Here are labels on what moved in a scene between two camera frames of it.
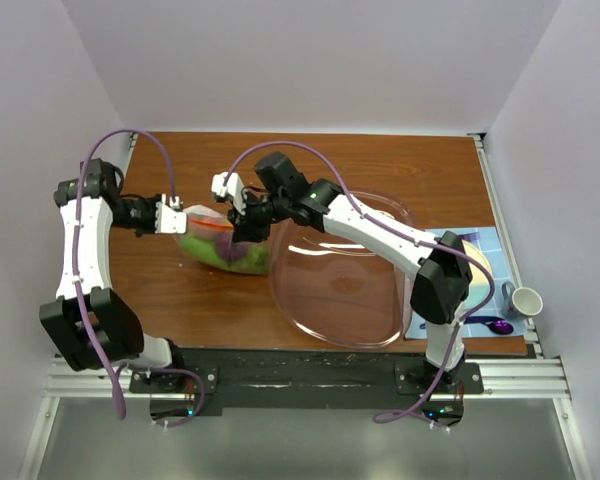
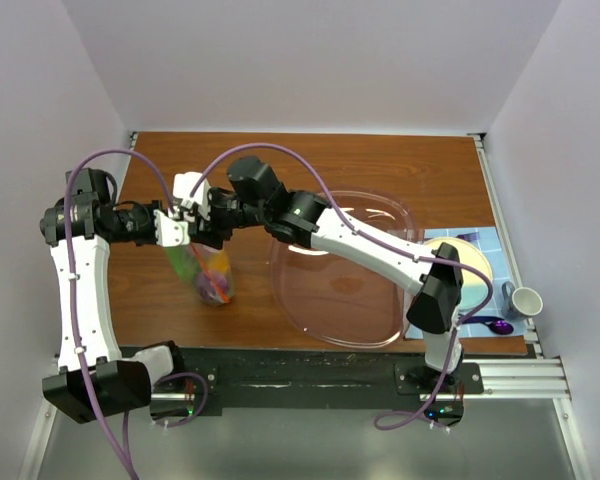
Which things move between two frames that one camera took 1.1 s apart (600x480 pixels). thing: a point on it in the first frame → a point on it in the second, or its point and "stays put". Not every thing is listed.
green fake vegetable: [255, 260] → [183, 263]
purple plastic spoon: [497, 324] stays put
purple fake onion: [228, 249] → [207, 290]
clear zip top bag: [210, 241] → [206, 269]
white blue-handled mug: [520, 302] stays put
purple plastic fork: [472, 236] stays put
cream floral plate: [480, 284] stays put
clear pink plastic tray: [340, 290] stays put
